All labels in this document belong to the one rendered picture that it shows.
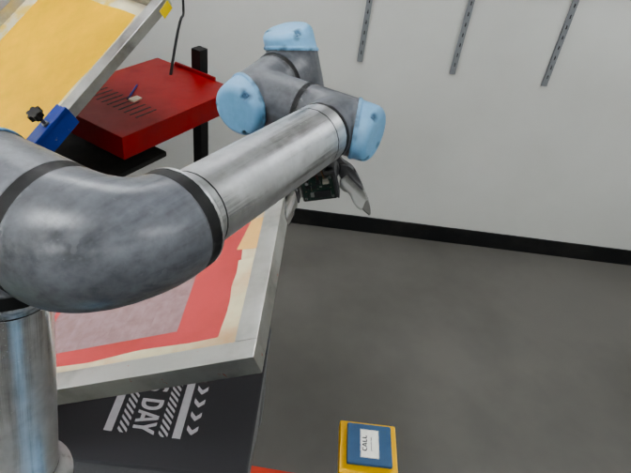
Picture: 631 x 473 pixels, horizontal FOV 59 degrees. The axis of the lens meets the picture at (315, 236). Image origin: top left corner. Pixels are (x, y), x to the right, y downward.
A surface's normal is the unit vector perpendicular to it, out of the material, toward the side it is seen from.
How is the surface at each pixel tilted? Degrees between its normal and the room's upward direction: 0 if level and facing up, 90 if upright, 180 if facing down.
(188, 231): 58
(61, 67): 32
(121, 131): 0
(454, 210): 90
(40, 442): 90
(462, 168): 90
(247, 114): 98
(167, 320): 24
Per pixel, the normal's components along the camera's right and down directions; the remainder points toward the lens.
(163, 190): 0.39, -0.69
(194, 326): -0.29, -0.77
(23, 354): 0.72, 0.45
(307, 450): 0.11, -0.79
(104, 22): -0.19, -0.42
